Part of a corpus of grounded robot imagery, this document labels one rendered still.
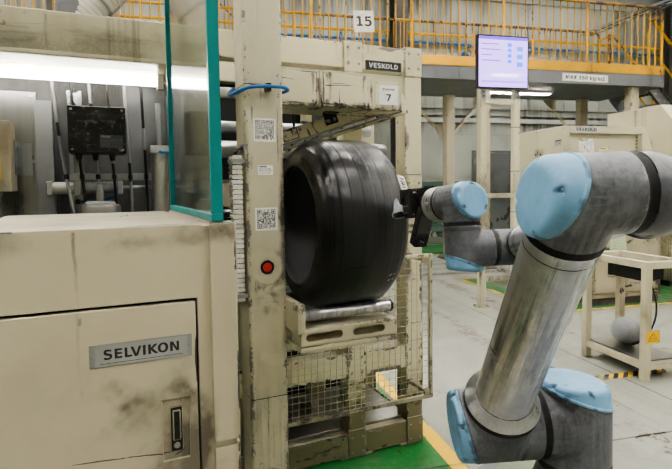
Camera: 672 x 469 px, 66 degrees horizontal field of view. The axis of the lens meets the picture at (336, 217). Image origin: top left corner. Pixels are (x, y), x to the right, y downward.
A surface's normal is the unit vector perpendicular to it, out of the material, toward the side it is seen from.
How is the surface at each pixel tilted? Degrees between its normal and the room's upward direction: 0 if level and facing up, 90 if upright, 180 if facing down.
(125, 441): 90
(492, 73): 90
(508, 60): 90
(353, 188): 64
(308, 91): 90
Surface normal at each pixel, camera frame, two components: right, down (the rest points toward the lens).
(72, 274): 0.41, 0.05
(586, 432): 0.03, 0.04
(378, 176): 0.33, -0.51
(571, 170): -0.02, -0.58
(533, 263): -0.82, 0.36
